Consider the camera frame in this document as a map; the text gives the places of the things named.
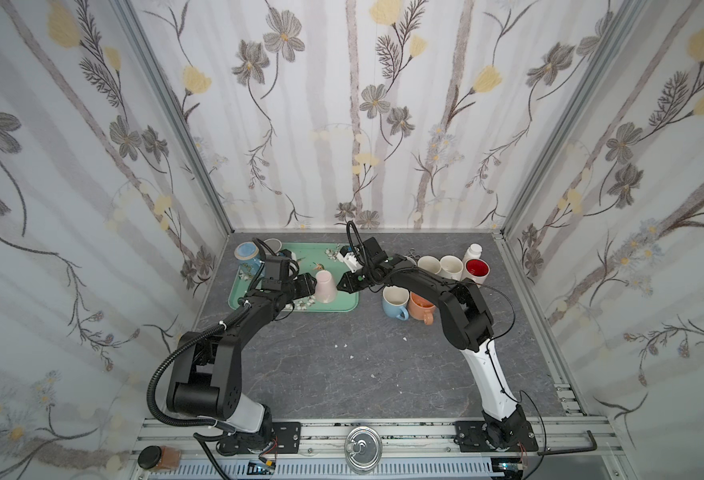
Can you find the white mug with red inside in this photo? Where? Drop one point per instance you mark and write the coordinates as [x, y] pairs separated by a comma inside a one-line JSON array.
[[476, 270]]

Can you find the cream mug with orange handle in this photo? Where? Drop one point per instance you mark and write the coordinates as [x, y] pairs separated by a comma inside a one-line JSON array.
[[421, 309]]

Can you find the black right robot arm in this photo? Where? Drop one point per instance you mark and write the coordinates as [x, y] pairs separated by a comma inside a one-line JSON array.
[[467, 324]]

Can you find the light blue mug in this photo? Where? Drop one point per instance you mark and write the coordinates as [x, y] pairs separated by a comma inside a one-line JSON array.
[[395, 302]]

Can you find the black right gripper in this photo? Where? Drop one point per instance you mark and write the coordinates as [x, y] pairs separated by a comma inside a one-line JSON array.
[[355, 280]]

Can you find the white cream mug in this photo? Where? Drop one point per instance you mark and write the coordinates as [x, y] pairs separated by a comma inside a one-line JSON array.
[[451, 267]]

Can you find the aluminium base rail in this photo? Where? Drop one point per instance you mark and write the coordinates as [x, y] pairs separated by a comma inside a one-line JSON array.
[[425, 448]]

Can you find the blue mug with brown rim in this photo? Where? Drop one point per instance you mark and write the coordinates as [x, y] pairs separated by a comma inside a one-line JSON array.
[[248, 257]]

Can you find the green plastic tray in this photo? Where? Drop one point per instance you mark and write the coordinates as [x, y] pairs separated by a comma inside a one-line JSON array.
[[311, 257]]

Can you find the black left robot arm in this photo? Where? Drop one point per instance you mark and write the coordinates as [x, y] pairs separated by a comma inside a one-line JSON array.
[[200, 383]]

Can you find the white plastic bottle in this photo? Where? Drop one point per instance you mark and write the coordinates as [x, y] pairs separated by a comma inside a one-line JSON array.
[[473, 252]]

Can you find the black allen key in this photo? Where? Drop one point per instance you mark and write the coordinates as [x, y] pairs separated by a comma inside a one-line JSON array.
[[592, 447]]

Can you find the tall dark grey mug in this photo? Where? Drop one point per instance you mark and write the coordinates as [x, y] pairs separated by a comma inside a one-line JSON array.
[[274, 244]]

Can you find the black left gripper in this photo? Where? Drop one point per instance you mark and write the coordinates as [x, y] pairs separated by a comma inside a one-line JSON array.
[[306, 285]]

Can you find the round metal lid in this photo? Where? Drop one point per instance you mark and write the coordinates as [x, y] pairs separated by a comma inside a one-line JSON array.
[[363, 449]]

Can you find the pink mug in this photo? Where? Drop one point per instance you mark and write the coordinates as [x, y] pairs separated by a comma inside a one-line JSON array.
[[325, 291]]

